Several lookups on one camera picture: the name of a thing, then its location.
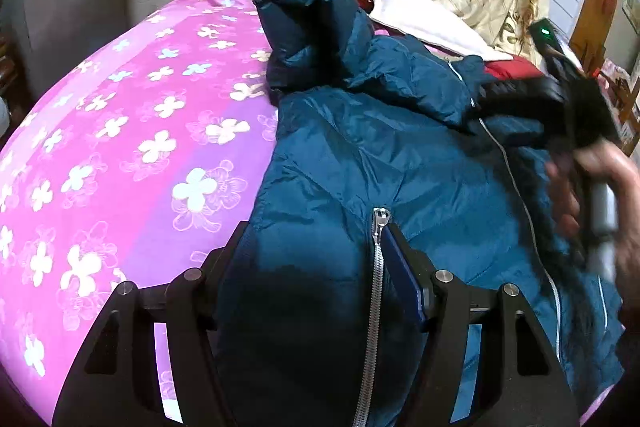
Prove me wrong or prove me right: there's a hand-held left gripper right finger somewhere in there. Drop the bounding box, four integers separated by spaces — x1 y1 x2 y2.
381 222 591 427

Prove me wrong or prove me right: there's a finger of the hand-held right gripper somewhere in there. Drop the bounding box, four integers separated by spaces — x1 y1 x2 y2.
472 76 564 125

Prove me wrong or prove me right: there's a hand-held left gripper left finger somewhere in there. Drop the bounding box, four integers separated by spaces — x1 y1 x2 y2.
51 221 251 427

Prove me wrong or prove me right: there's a dark teal puffer jacket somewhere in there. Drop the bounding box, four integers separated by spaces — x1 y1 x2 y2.
215 0 626 427

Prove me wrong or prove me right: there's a person's right hand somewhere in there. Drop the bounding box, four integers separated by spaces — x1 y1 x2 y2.
546 141 640 325

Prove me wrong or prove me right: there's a red pillow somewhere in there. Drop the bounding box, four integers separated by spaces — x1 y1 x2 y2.
484 56 542 84

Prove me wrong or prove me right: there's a white pillow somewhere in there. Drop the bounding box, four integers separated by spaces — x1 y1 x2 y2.
369 0 514 61

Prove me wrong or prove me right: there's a pink floral bedsheet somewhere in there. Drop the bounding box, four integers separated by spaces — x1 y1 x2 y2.
0 0 623 427

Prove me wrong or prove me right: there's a dark wooden furniture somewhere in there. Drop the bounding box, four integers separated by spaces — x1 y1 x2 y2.
0 34 28 128

